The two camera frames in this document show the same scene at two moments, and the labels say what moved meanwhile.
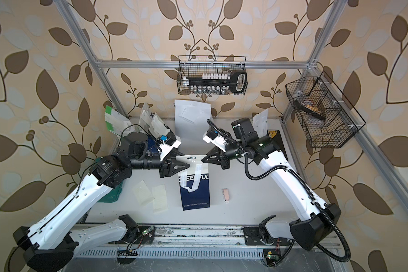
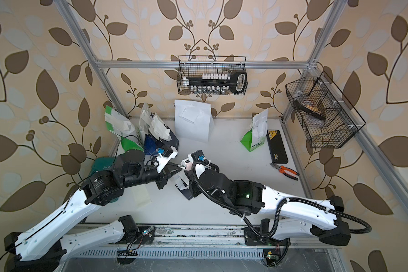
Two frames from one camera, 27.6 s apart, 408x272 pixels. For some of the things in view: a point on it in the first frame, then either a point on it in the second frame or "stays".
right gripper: (220, 158) -> (196, 190)
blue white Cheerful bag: (146, 117) stays
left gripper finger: (171, 156) -> (171, 168)
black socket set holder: (234, 81) stays
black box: (275, 135) stays
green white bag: (260, 121) stays
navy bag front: (153, 147) -> (173, 141)
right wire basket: (328, 118) stays
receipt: (160, 203) -> (180, 183)
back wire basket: (225, 75) stays
